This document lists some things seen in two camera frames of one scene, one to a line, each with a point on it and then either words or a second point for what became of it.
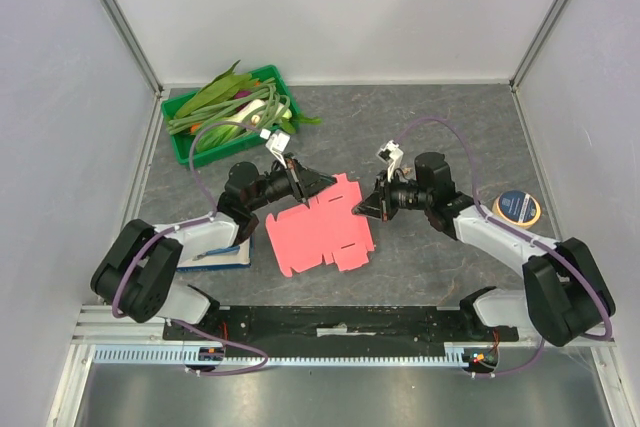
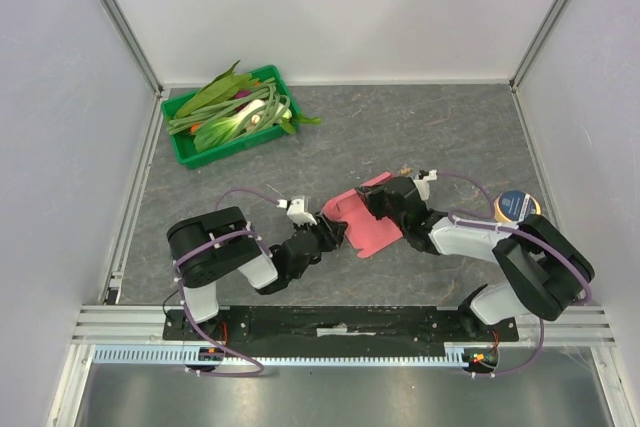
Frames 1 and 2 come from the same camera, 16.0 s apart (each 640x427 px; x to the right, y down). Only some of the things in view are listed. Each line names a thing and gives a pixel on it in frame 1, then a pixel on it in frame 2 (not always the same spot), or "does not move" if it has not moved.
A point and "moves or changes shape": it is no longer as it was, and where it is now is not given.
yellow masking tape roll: x=517 y=208 does not move
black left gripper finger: x=311 y=182 to x=337 y=229
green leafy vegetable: x=222 y=88 does not move
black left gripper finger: x=296 y=180 to x=338 y=235
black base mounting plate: x=338 y=325 does not move
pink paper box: x=301 y=236 moves or changes shape
